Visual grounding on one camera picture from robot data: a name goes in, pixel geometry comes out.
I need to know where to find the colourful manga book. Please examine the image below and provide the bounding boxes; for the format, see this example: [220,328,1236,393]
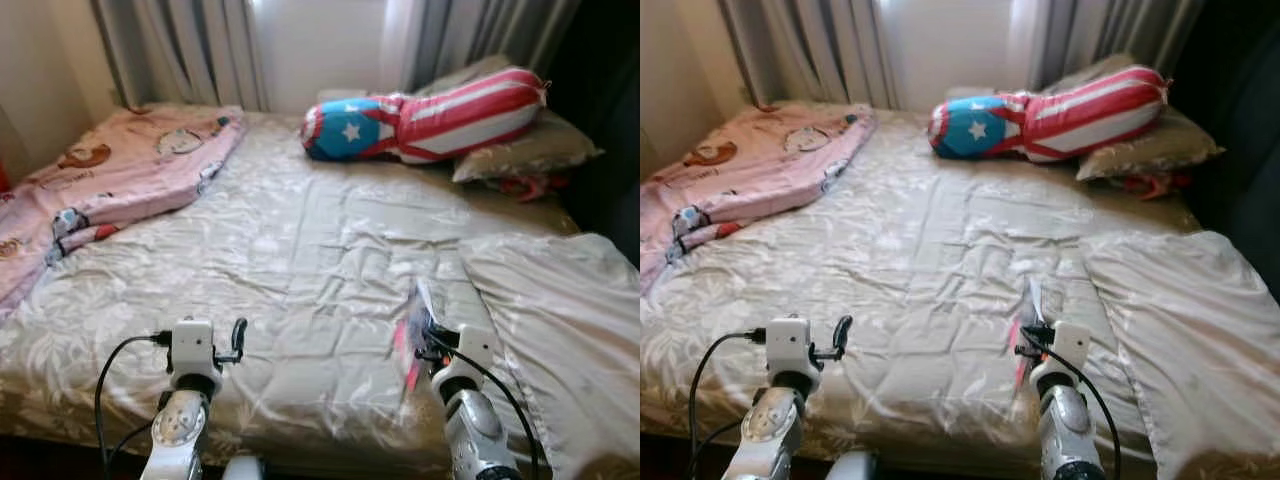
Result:
[1010,275,1046,391]
[393,278,441,393]

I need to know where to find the large floral grey pillow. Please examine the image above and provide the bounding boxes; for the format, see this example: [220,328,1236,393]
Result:
[458,232,641,480]
[1078,230,1280,480]

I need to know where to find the bed with floral grey sheet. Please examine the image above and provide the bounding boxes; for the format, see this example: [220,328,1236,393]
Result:
[0,105,641,476]
[640,103,1280,471]

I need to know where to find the red crumpled cloth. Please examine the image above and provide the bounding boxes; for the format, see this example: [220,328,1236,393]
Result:
[1115,172,1193,201]
[490,172,571,203]

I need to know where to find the pink cartoon print blanket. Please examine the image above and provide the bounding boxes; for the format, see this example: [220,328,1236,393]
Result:
[0,103,248,311]
[640,103,878,296]

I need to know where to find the small taupe pillow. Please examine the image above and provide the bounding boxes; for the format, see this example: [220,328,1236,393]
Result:
[415,55,604,184]
[1045,52,1226,183]

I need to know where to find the Captain America bolster pillow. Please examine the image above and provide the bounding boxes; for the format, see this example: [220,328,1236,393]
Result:
[927,65,1171,163]
[300,67,549,164]

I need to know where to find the black padded chair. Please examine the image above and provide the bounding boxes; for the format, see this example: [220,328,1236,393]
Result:
[1165,0,1280,301]
[545,0,641,266]

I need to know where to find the grey pleated curtain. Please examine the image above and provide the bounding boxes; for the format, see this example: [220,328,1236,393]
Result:
[90,0,269,113]
[715,0,896,111]
[385,0,583,96]
[1035,0,1206,91]

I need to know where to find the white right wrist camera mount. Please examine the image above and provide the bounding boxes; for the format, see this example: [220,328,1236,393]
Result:
[440,322,498,386]
[1030,320,1091,386]

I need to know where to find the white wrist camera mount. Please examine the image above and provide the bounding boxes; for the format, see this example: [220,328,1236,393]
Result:
[1030,320,1091,386]
[440,322,498,386]
[765,316,823,379]
[170,318,223,379]

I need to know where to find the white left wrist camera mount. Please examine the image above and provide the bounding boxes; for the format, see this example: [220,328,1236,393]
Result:
[170,318,223,379]
[765,316,823,379]

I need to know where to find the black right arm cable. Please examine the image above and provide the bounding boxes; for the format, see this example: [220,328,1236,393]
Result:
[1020,335,1123,471]
[425,335,541,476]

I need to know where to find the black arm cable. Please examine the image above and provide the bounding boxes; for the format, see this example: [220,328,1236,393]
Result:
[1020,335,1123,471]
[688,330,768,471]
[94,332,173,471]
[425,335,541,476]

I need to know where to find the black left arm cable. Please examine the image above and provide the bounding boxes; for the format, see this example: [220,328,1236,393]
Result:
[688,330,768,471]
[94,332,173,471]

